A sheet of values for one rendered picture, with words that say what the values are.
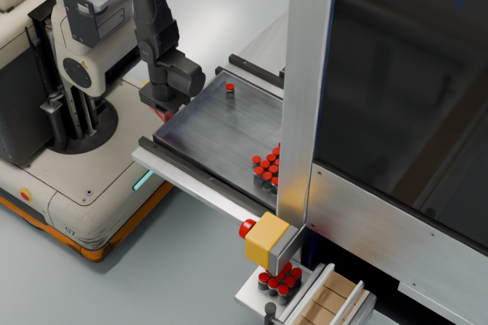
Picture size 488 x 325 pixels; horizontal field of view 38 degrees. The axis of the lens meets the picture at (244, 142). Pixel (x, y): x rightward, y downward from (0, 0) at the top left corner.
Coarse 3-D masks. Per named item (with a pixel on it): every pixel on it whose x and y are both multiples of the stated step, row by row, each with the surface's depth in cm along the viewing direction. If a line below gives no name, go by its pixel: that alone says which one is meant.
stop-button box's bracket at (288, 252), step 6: (300, 234) 129; (294, 240) 128; (300, 240) 131; (288, 246) 127; (294, 246) 130; (300, 246) 133; (282, 252) 126; (288, 252) 129; (294, 252) 132; (282, 258) 127; (288, 258) 130; (282, 264) 129
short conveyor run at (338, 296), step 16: (320, 272) 134; (304, 288) 131; (320, 288) 132; (336, 288) 132; (352, 288) 132; (272, 304) 122; (288, 304) 129; (304, 304) 125; (320, 304) 130; (336, 304) 130; (352, 304) 130; (368, 304) 129; (272, 320) 124; (288, 320) 123; (304, 320) 128; (320, 320) 128; (336, 320) 123; (352, 320) 127; (368, 320) 136
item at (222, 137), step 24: (216, 96) 171; (240, 96) 171; (264, 96) 168; (168, 120) 161; (192, 120) 166; (216, 120) 166; (240, 120) 166; (264, 120) 166; (168, 144) 157; (192, 144) 161; (216, 144) 161; (240, 144) 161; (264, 144) 161; (216, 168) 156; (240, 168) 156; (240, 192) 150; (264, 192) 152
